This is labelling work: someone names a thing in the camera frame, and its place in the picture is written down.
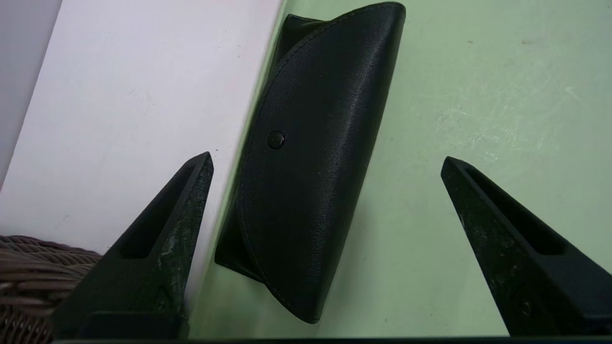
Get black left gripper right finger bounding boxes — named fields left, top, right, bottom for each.
left=441, top=156, right=612, bottom=335

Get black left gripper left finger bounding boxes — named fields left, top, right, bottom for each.
left=50, top=152, right=214, bottom=337

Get dark brown wicker basket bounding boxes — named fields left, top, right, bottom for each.
left=0, top=235, right=103, bottom=344

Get light green plastic tray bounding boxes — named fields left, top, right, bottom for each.
left=189, top=0, right=612, bottom=339

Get black leather glasses case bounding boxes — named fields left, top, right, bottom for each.
left=214, top=1, right=407, bottom=324

